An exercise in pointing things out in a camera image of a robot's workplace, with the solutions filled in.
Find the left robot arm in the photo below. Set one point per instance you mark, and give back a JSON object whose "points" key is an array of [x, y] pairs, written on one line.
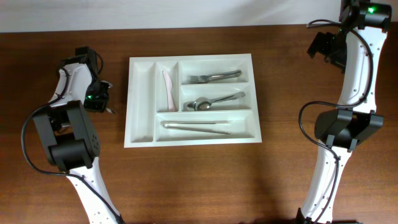
{"points": [[68, 137]]}

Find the white plastic cutlery tray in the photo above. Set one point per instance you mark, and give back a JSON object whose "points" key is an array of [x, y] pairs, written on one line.
{"points": [[147, 101]]}

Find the large metal spoon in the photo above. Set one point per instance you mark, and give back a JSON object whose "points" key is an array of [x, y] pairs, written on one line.
{"points": [[190, 106], [203, 103]]}

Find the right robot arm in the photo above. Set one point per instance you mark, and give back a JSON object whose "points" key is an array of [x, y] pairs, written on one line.
{"points": [[355, 48]]}

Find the pink plastic knife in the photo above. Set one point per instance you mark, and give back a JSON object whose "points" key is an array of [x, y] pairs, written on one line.
{"points": [[169, 85]]}

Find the metal kitchen tongs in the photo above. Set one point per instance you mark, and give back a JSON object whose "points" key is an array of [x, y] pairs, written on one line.
{"points": [[195, 126]]}

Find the small metal teaspoon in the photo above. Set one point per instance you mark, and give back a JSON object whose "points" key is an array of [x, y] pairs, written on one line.
{"points": [[108, 83], [110, 110]]}

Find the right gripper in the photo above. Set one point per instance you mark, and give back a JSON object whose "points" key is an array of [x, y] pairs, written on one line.
{"points": [[319, 44]]}

